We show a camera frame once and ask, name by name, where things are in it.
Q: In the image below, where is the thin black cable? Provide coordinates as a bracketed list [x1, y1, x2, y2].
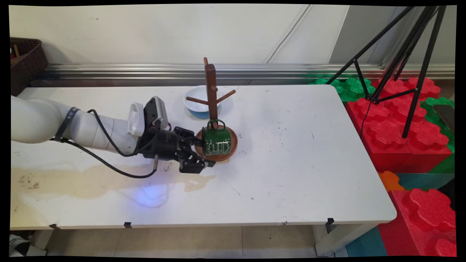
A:
[87, 109, 161, 158]

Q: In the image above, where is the orange foam building block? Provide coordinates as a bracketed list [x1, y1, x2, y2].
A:
[378, 171, 405, 192]

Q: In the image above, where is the red foam building block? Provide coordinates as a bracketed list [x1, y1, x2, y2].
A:
[345, 77, 454, 174]
[378, 188, 457, 257]

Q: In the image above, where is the dark brown wicker basket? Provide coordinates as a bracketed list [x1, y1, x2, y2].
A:
[10, 37, 49, 97]

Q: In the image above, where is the white table leg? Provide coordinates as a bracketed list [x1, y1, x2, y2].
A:
[31, 229, 56, 252]
[312, 223, 379, 257]

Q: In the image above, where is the black cable with metal plug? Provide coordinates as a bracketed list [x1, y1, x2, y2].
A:
[50, 137, 161, 179]

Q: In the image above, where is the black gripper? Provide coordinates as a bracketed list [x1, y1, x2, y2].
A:
[138, 126, 216, 174]

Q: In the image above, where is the black arm strap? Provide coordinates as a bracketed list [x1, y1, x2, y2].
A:
[55, 106, 81, 143]

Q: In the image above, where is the white grey wrist camera box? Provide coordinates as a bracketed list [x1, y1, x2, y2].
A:
[126, 96, 170, 137]

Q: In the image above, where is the green enamel mug white lettering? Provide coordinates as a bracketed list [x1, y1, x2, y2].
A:
[201, 119, 232, 157]

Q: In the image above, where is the black tripod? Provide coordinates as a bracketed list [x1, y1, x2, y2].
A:
[325, 5, 447, 139]

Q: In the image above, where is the teal foam building block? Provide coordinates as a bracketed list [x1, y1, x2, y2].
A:
[396, 172, 455, 192]
[345, 227, 388, 257]

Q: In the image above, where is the white bowl blue inside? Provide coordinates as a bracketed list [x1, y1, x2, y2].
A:
[184, 86, 224, 119]

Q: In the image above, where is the green foam building block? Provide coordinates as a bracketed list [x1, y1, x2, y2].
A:
[309, 76, 376, 103]
[420, 96, 455, 174]

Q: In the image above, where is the brown wooden mug tree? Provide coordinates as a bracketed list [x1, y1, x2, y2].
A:
[186, 57, 238, 163]

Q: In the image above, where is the aluminium wall rail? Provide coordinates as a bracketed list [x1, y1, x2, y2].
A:
[43, 63, 455, 86]

